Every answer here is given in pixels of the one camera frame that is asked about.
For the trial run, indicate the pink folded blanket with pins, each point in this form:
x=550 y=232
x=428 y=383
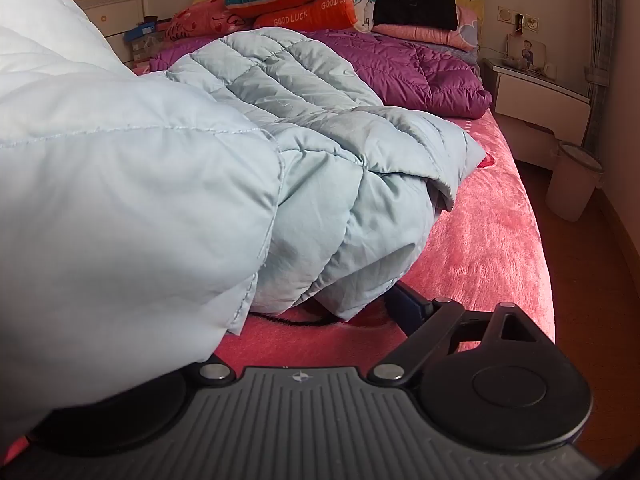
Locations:
x=425 y=35

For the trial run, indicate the pink bed with blanket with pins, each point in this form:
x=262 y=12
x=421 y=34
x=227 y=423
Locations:
x=490 y=240

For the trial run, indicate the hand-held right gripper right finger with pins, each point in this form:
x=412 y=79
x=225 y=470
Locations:
x=406 y=306

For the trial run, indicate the grey curtain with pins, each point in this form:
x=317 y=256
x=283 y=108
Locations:
x=602 y=35

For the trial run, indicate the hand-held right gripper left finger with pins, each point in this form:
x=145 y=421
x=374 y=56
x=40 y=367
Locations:
x=216 y=371

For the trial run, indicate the white waste bin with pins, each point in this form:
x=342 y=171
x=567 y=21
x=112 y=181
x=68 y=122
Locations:
x=570 y=185

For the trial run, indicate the photo frame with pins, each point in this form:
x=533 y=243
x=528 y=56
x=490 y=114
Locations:
x=530 y=52

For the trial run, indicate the white wall socket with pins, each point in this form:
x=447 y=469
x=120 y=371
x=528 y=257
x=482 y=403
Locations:
x=532 y=23
x=506 y=14

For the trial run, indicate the light blue down jacket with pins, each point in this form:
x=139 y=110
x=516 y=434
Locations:
x=150 y=185

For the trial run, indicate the black folded cloth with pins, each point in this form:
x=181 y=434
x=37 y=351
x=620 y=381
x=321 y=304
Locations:
x=415 y=5

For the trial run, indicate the white nightstand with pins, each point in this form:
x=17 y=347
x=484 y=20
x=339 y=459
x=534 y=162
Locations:
x=540 y=110

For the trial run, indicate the pink printed folded quilt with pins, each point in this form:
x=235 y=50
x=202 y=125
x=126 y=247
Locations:
x=210 y=20

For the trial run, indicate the purple down jacket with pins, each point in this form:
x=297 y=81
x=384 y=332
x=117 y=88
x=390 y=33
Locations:
x=400 y=70

